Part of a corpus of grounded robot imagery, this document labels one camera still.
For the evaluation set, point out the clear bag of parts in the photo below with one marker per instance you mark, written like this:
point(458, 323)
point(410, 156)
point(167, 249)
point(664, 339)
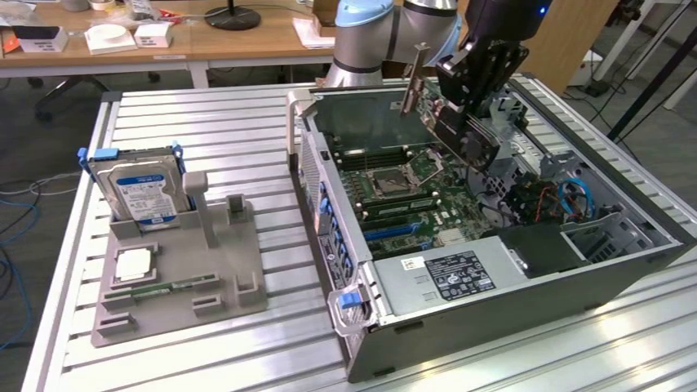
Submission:
point(143, 10)

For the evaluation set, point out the white paper stack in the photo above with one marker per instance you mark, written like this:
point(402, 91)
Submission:
point(311, 34)

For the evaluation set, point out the small white labelled box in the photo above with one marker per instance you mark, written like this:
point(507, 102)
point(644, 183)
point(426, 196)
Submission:
point(152, 36)

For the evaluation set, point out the grey cup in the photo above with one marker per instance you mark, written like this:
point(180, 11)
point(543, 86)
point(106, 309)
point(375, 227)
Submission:
point(75, 5)

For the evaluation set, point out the black power adapter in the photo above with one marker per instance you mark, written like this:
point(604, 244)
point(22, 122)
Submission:
point(598, 89)

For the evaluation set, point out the orange cardboard box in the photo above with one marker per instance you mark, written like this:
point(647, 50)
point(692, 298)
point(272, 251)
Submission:
point(7, 43)

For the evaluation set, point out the black office chair base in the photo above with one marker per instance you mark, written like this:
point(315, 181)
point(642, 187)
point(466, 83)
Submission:
point(68, 85)

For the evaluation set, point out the blue expansion slot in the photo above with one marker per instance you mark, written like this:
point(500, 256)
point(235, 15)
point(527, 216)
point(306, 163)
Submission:
point(392, 232)

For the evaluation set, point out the blue slot retainer clips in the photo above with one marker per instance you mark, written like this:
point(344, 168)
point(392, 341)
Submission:
point(328, 207)

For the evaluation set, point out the white box black top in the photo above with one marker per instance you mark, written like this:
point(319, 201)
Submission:
point(43, 43)

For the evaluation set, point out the CPU socket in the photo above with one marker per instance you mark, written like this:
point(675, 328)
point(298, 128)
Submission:
point(394, 182)

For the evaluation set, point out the wooden cabinet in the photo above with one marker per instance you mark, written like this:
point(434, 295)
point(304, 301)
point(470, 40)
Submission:
point(572, 32)

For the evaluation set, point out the grey parts rack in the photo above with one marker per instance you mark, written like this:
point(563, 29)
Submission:
point(180, 261)

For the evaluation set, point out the metal socket cover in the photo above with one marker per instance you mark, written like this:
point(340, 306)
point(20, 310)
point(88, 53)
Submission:
point(424, 165)

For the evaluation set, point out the wooden desk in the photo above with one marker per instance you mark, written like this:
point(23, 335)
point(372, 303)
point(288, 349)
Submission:
point(66, 59)

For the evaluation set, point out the black pole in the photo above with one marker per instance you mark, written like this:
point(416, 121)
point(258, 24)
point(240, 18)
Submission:
point(652, 83)

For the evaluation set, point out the silver CPU chip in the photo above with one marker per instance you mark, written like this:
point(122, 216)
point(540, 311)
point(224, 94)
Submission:
point(134, 264)

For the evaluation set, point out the black lamp base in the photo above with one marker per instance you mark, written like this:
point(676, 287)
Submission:
point(234, 19)

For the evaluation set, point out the green motherboard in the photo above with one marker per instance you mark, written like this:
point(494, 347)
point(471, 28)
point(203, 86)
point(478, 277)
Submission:
point(463, 204)

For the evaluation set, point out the grey power supply unit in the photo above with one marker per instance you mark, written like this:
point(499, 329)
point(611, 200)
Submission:
point(403, 294)

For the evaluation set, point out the green RAM stick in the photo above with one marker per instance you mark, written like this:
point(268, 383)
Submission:
point(158, 288)

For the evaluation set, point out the white round holder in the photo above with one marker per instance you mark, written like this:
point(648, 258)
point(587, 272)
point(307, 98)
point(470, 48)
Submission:
point(111, 38)

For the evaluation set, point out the metal disk bay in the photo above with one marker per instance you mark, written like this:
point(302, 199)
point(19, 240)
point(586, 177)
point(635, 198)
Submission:
point(512, 155)

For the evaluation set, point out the blue case latch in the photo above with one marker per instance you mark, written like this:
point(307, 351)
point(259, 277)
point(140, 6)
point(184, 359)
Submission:
point(350, 301)

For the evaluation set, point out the perforated metal drive cage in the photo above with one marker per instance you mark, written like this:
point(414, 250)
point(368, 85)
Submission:
point(622, 234)

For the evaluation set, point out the open grey PC case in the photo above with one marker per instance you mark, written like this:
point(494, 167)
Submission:
point(490, 326)

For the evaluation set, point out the brown cardboard box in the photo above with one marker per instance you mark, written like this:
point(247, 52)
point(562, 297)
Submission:
point(324, 10)

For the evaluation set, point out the white pedestal unit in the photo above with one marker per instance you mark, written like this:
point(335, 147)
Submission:
point(580, 69)

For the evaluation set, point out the hard disk blue bracket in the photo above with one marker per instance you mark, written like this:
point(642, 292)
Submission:
point(142, 196)

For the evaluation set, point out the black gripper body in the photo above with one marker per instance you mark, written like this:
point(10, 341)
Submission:
point(507, 20)

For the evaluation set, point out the silver chipset heatsink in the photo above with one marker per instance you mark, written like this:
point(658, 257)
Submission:
point(451, 237)

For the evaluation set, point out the white tape roll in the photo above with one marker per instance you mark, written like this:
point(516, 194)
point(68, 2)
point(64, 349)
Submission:
point(102, 4)

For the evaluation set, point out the black graphics card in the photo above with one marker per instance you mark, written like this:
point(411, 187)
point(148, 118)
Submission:
point(479, 157)

